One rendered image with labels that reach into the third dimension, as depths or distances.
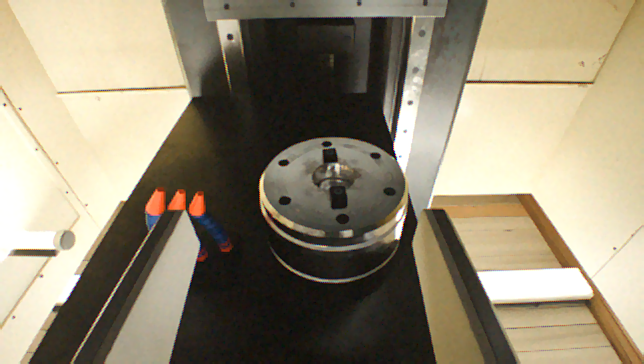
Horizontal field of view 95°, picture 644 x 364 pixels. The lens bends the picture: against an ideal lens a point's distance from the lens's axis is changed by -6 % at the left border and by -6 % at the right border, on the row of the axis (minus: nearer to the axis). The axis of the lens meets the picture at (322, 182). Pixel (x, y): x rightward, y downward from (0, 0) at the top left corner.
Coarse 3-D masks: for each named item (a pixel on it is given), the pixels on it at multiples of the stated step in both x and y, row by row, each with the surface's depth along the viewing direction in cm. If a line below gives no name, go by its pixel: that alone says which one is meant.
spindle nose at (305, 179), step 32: (288, 160) 35; (320, 160) 35; (352, 160) 35; (384, 160) 35; (288, 192) 31; (320, 192) 31; (352, 192) 31; (384, 192) 31; (288, 224) 29; (320, 224) 28; (352, 224) 28; (384, 224) 29; (288, 256) 32; (320, 256) 29; (352, 256) 29; (384, 256) 32; (320, 288) 33; (352, 288) 33
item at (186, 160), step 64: (192, 128) 64; (256, 128) 63; (320, 128) 63; (384, 128) 62; (192, 192) 49; (256, 192) 49; (128, 256) 40; (256, 256) 40; (64, 320) 34; (192, 320) 34; (256, 320) 34; (320, 320) 34; (384, 320) 34
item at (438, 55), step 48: (192, 0) 63; (480, 0) 63; (192, 48) 69; (240, 48) 66; (288, 48) 77; (336, 48) 70; (384, 48) 71; (432, 48) 70; (192, 96) 77; (240, 96) 73; (384, 96) 78; (432, 96) 78; (432, 144) 88; (432, 192) 100
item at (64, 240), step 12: (0, 240) 86; (12, 240) 86; (24, 240) 86; (36, 240) 86; (48, 240) 86; (60, 240) 85; (72, 240) 89; (12, 252) 90; (24, 252) 90; (36, 252) 90; (48, 252) 90
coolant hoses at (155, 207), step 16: (160, 192) 27; (160, 208) 29; (176, 208) 31; (192, 208) 33; (208, 224) 35; (208, 240) 41; (224, 240) 38; (240, 240) 42; (208, 256) 39; (224, 256) 38; (208, 272) 37; (224, 272) 37
